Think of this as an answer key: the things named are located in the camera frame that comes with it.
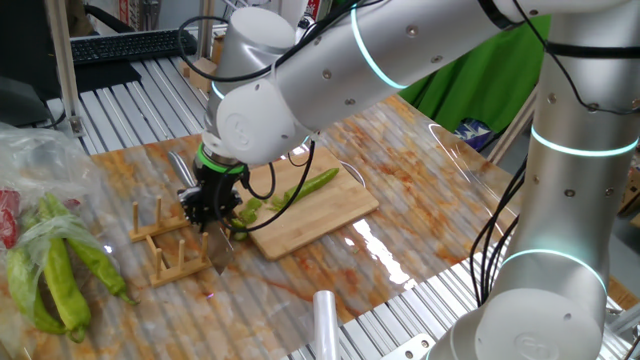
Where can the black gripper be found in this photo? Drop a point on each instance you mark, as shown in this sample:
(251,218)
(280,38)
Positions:
(217,192)

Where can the steel cleaver knife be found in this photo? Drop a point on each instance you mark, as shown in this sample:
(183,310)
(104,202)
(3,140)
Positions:
(222,250)

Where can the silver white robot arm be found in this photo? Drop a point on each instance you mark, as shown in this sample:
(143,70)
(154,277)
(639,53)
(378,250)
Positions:
(400,45)

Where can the cut green chili pepper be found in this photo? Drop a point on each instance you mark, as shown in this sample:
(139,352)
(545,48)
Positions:
(312,184)

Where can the whole green chili pepper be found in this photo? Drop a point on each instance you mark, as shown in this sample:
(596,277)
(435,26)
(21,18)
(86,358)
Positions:
(100,265)
(20,290)
(62,285)

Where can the wooden peg rack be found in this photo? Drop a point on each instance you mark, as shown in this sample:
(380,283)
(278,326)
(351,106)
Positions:
(167,227)

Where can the wooden cutting board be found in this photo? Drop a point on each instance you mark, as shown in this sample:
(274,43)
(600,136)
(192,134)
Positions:
(340,205)

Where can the large wooden cube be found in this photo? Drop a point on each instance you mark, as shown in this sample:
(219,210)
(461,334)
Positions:
(202,75)

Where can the red vegetable in bag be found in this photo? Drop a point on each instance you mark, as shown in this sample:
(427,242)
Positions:
(7,225)
(71,203)

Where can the small wooden block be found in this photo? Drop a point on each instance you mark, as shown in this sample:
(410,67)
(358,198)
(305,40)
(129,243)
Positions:
(185,68)

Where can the white plastic film roll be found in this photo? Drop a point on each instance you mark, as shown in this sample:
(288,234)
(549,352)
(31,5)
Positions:
(326,325)

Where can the black flat pad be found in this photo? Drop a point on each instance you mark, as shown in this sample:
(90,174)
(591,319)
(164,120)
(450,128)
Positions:
(107,75)

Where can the clear plastic bag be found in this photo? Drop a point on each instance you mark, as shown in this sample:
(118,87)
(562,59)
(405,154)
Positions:
(45,160)

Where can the black computer keyboard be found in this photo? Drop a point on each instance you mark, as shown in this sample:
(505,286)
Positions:
(130,46)

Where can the dark grey rounded object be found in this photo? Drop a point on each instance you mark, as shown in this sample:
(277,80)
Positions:
(22,102)

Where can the marble pattern plastic mat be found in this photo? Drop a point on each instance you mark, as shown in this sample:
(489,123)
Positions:
(425,165)

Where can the black computer monitor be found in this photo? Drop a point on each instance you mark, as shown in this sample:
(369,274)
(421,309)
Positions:
(25,40)

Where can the blue white patterned bag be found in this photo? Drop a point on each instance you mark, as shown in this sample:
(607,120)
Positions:
(470,132)

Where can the green cloth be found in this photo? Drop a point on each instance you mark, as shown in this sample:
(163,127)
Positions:
(475,85)

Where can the aluminium frame post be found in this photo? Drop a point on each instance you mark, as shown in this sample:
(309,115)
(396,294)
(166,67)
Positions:
(510,135)
(205,40)
(62,60)

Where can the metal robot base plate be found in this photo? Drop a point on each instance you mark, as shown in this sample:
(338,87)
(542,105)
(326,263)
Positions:
(407,350)

